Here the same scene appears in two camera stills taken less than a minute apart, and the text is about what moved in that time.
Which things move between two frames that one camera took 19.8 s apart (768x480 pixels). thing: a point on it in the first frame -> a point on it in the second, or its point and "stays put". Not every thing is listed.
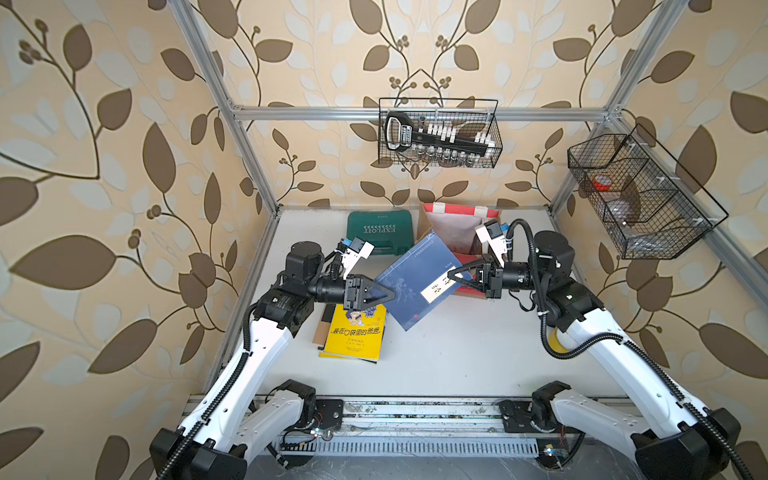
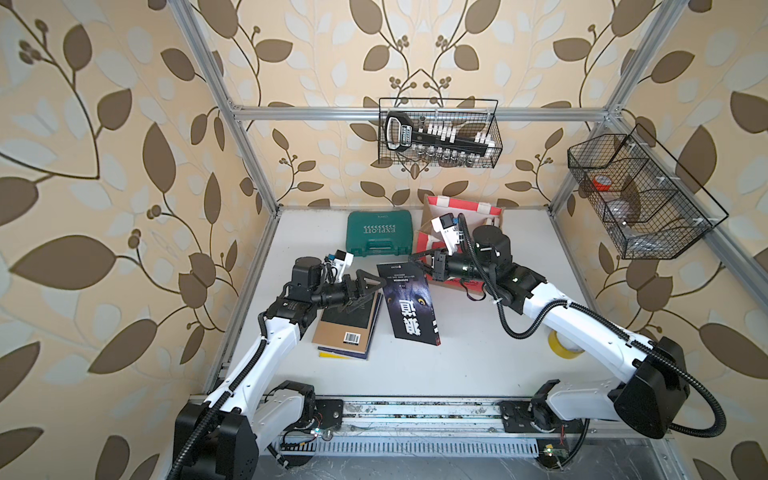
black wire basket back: (441, 132) stays put
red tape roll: (602, 182) stays put
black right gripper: (493, 278) -> (439, 269)
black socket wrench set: (438, 140) stays put
